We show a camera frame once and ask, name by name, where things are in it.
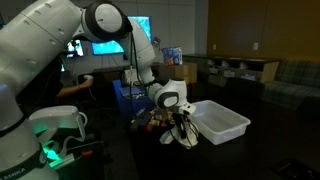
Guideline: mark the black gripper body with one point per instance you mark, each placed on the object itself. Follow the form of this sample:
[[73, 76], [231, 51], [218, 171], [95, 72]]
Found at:
[[181, 120]]

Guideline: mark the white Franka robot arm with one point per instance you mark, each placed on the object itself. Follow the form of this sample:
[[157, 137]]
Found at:
[[43, 40]]

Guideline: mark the white plastic bin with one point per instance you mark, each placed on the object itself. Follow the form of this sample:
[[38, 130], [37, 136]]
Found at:
[[223, 120]]

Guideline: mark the brown cardboard box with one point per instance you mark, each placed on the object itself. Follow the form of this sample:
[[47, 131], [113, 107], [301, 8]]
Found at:
[[186, 73]]

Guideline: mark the blue storage bin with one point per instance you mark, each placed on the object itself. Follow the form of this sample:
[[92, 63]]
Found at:
[[126, 103]]

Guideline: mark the grey laptop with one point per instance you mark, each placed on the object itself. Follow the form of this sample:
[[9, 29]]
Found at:
[[130, 91]]

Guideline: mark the blue white carton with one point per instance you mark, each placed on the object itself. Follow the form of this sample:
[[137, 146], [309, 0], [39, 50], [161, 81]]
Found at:
[[171, 56]]

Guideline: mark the white box device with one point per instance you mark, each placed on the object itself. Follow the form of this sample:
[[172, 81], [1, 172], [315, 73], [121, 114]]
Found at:
[[130, 77]]

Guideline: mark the wooden shelf counter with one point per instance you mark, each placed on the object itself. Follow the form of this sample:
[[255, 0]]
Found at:
[[233, 60]]

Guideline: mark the white VR controller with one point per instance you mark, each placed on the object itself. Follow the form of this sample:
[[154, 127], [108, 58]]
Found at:
[[88, 77]]

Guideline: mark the black floor box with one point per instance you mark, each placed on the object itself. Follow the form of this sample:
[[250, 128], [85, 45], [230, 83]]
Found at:
[[293, 171]]

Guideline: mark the metal clamp bar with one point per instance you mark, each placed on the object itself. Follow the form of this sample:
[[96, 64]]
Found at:
[[68, 162]]

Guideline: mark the green plaid sofa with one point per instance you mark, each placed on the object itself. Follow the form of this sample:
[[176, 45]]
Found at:
[[293, 83]]

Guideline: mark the white VR headset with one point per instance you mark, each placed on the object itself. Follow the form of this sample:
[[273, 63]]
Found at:
[[56, 116]]

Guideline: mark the person in dark clothes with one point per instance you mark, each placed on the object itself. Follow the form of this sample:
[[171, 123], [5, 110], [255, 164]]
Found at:
[[50, 86]]

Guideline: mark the white wall outlet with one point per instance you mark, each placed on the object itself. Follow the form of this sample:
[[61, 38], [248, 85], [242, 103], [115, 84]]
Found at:
[[255, 46], [214, 47]]

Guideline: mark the large wall screen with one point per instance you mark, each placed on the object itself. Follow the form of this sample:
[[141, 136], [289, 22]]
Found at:
[[106, 48]]

